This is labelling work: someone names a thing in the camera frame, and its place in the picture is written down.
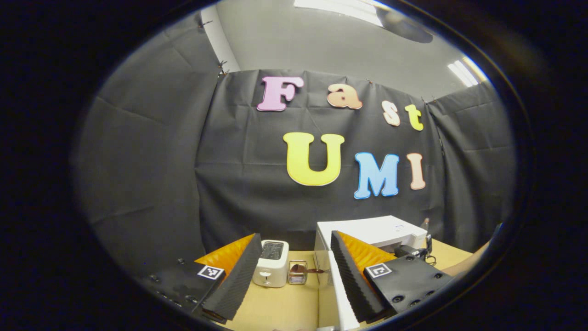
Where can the white toaster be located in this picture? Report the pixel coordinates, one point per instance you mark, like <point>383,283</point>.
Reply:
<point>271,266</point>

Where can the small glass jar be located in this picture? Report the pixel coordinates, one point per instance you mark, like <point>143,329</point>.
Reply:
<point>297,273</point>

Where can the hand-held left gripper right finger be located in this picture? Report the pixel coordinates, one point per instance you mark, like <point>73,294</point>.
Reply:
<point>351,280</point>

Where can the white microwave oven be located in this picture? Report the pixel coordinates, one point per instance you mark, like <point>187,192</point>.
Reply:
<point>381,230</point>

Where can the clear plastic water bottle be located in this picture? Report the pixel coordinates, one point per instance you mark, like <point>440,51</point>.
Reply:
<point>425,224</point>

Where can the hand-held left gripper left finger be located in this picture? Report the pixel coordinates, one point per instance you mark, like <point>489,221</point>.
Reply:
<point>236,280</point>

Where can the black backdrop cloth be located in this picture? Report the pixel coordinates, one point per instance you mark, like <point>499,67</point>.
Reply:
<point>239,184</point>

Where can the ceiling light panel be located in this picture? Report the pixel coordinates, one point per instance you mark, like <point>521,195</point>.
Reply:
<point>466,72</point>
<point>340,8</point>

